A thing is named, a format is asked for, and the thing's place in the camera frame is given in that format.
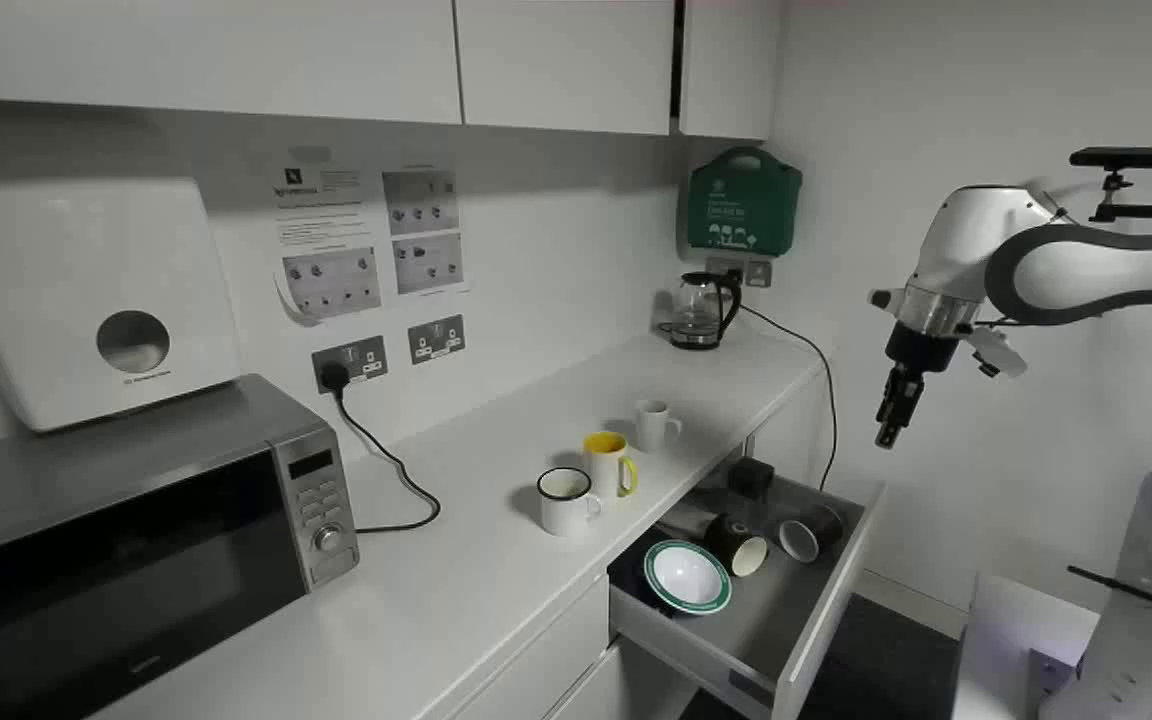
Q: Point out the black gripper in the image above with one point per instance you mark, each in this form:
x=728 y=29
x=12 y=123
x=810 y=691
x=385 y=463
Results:
x=922 y=353

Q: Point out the black mug with 30 print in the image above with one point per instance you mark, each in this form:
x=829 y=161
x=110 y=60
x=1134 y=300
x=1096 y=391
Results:
x=727 y=538

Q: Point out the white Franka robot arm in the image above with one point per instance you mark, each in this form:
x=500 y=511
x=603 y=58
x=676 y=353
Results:
x=1003 y=226

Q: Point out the dark mug with white inside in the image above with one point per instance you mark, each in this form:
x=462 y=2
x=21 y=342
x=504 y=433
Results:
x=824 y=525

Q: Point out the grey open drawer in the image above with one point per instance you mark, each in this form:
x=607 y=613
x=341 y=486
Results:
x=791 y=613

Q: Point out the small white mug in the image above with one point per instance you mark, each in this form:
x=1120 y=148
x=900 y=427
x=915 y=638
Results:
x=653 y=427

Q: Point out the white enamel mug blue rim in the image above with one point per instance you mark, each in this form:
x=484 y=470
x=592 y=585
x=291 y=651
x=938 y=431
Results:
x=563 y=506

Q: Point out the black box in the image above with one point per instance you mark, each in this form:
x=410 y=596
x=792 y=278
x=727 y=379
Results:
x=751 y=476

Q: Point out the white robot table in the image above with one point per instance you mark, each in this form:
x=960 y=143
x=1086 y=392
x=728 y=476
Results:
x=1003 y=642

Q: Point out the green first aid kit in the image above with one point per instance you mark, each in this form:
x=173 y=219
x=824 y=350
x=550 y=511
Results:
x=743 y=207

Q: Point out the white bowl with green rim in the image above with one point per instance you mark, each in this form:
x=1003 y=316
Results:
x=684 y=577

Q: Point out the white upper cabinet door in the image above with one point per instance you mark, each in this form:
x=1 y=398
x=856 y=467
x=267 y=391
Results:
x=728 y=64
x=201 y=53
x=563 y=60

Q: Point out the white lower cabinet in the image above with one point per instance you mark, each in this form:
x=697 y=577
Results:
x=538 y=667

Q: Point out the small instruction sheet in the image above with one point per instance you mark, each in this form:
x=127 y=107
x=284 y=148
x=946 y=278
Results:
x=429 y=261
x=421 y=203

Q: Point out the large white instruction poster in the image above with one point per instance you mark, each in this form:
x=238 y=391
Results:
x=330 y=267

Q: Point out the silver microwave oven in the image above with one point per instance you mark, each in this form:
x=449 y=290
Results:
x=110 y=585

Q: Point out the white paper towel dispenser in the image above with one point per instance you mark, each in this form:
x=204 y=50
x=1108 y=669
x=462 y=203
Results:
x=70 y=294

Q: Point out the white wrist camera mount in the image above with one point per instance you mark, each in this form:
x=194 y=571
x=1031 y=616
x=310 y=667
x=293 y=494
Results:
x=997 y=350

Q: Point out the black camera on stand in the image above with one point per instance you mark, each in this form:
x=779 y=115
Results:
x=1120 y=159

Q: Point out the silver double wall socket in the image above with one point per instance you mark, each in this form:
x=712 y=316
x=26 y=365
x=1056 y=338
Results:
x=365 y=353
x=438 y=338

